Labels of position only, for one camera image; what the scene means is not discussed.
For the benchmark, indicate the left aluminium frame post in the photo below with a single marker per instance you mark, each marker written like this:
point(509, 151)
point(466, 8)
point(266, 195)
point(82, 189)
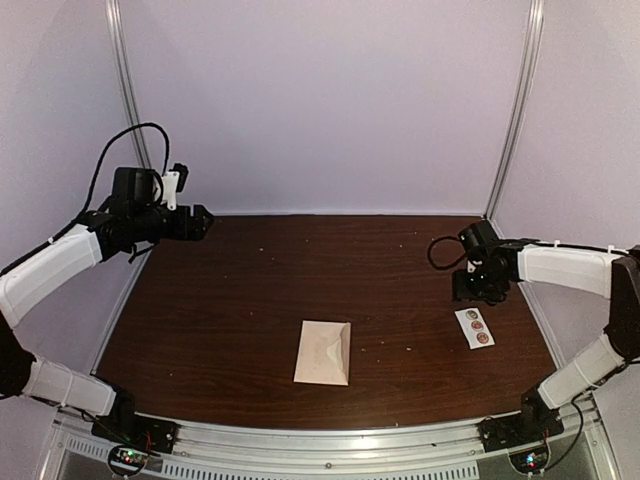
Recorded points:
point(126, 86)

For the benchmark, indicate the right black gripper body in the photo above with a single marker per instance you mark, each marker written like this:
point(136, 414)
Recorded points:
point(479, 288)

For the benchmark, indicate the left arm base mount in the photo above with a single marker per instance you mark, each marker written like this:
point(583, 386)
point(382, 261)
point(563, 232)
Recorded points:
point(143, 447)

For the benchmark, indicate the cream envelope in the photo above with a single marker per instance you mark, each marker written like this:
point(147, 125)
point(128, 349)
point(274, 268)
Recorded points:
point(323, 356)

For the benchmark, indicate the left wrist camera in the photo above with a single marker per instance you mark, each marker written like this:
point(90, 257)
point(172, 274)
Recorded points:
point(173, 182)

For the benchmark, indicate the sticker strip with seals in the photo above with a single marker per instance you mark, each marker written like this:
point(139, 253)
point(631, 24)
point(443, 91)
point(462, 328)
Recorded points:
point(474, 328)

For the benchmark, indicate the right aluminium frame post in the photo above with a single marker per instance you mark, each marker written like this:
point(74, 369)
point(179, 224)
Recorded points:
point(527, 71)

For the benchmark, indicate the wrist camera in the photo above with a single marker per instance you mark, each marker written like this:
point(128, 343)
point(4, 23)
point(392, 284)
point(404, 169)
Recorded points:
point(173, 182)
point(473, 244)

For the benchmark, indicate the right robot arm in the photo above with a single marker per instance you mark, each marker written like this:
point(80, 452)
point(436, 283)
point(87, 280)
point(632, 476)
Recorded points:
point(589, 286)

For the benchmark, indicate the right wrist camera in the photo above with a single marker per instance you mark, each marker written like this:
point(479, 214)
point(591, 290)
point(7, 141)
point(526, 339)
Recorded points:
point(473, 244)

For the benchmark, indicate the aluminium frame post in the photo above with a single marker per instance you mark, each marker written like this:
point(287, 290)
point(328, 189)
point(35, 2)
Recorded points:
point(126, 86)
point(527, 71)

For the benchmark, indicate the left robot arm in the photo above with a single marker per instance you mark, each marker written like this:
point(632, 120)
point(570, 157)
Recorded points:
point(141, 209)

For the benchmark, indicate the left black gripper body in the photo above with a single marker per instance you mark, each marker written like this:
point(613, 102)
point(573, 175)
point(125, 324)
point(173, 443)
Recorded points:
point(180, 231)

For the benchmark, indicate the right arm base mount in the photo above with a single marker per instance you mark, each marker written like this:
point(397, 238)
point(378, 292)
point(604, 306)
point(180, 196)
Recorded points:
point(525, 440)

